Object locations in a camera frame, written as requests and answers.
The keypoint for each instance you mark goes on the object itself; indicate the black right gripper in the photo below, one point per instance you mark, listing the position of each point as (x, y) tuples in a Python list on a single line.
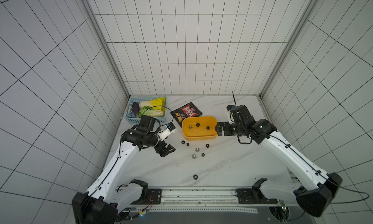
[(223, 129)]

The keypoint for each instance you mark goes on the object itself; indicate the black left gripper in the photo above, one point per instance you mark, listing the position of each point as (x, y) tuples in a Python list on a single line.
[(165, 152)]

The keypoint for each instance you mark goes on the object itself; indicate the yellow plastic storage box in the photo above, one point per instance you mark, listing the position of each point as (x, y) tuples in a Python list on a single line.
[(199, 133)]

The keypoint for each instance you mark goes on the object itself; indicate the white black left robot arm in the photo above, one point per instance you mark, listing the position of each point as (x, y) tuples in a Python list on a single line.
[(116, 171)]

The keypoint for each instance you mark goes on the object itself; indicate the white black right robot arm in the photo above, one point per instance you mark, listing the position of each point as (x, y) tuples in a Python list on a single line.
[(315, 188)]

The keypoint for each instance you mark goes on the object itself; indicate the blue plastic basket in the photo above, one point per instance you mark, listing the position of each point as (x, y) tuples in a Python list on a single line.
[(131, 119)]

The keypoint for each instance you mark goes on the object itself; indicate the green toy cabbage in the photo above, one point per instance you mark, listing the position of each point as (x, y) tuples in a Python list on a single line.
[(151, 111)]

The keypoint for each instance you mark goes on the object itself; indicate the purple toy eggplant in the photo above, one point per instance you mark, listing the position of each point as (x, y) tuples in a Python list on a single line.
[(135, 109)]

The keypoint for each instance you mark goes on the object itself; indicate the yellow toy cabbage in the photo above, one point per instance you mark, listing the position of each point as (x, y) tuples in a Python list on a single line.
[(157, 103)]

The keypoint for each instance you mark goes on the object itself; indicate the black red snack bag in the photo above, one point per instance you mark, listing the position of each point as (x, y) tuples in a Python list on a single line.
[(187, 111)]

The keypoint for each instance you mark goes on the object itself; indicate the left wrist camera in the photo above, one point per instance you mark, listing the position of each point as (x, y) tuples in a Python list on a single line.
[(164, 133)]

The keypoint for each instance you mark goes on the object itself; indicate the aluminium mounting rail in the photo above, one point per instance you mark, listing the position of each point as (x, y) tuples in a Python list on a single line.
[(219, 205)]

